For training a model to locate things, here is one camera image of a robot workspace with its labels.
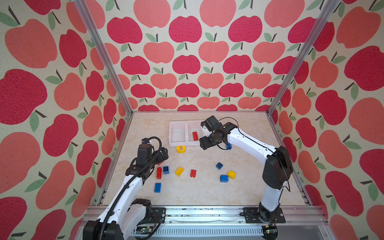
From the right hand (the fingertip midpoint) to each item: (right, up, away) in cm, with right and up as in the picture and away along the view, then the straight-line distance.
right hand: (208, 142), depth 88 cm
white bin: (-20, +4, +20) cm, 28 cm away
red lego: (-8, +2, +17) cm, 18 cm away
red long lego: (-30, -14, +5) cm, 34 cm away
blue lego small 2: (+7, -15, +3) cm, 17 cm away
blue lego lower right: (+9, -21, -1) cm, 23 cm away
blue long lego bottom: (-29, -25, -5) cm, 39 cm away
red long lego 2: (-29, -18, -1) cm, 35 cm away
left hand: (-26, -6, -3) cm, 27 cm away
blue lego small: (-25, -16, -2) cm, 30 cm away
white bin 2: (-10, +9, +21) cm, 25 cm away
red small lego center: (-9, -19, +1) cm, 21 cm away
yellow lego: (+13, -19, -2) cm, 23 cm away
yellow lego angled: (-17, -18, +1) cm, 25 cm away
